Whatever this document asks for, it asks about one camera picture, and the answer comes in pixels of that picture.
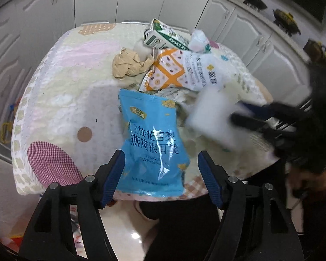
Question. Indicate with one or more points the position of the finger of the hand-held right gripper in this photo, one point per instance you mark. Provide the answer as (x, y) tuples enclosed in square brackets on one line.
[(247, 122), (250, 108)]

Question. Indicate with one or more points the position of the crumpled brown paper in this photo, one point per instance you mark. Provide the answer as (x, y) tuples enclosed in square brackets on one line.
[(125, 62)]

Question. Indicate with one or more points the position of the white kitchen cabinets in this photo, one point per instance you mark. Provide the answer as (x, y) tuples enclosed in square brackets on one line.
[(97, 0)]

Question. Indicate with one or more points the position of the white plastic bag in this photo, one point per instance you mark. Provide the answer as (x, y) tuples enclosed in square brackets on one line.
[(199, 40)]

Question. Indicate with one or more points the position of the orange and white snack bag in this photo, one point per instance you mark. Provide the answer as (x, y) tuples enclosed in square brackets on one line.
[(168, 70)]

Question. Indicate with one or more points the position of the yellow lidded pot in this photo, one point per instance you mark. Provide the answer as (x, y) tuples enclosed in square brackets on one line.
[(285, 17)]

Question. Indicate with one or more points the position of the dark brown pot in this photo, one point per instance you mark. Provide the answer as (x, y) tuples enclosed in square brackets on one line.
[(313, 49)]

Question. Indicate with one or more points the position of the yellow plastic item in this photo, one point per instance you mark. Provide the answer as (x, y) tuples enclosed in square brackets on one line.
[(6, 132)]

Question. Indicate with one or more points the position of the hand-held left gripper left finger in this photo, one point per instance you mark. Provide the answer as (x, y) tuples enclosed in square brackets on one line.
[(114, 176)]

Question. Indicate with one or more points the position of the green and white milk carton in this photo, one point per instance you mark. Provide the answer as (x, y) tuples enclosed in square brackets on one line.
[(157, 36)]

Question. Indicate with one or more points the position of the blue snack packet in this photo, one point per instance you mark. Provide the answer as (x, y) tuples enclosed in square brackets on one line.
[(152, 141)]

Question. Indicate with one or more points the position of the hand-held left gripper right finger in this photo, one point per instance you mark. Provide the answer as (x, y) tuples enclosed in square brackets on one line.
[(209, 176)]

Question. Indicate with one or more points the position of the white packet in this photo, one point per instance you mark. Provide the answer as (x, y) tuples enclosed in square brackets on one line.
[(214, 119)]

